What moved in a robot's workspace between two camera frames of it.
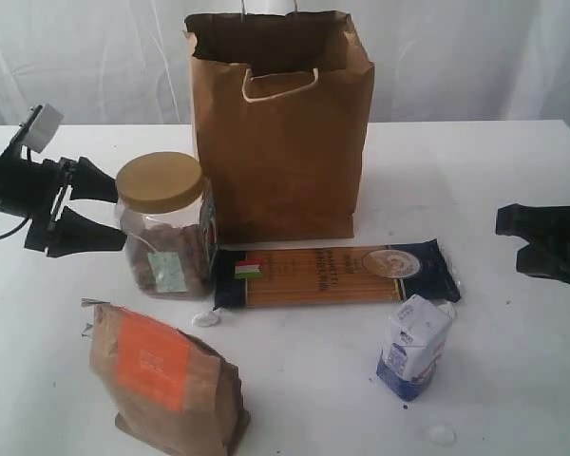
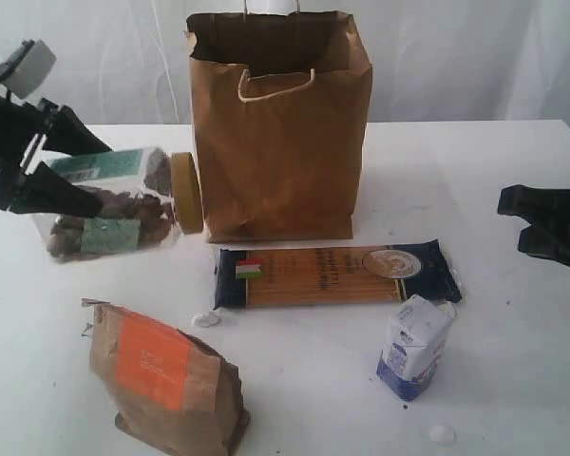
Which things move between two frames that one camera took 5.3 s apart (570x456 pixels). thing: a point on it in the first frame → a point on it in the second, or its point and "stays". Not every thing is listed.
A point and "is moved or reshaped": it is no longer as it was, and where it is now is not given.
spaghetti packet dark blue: [264, 277] stays
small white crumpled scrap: [207, 318] stays
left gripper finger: [73, 233] → [46, 192]
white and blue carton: [416, 335] stays
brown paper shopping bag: [282, 104] stays
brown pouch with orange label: [176, 394] stays
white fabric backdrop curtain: [126, 63] stays
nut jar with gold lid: [167, 218] is moved or reshaped
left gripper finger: [90, 182] → [68, 134]
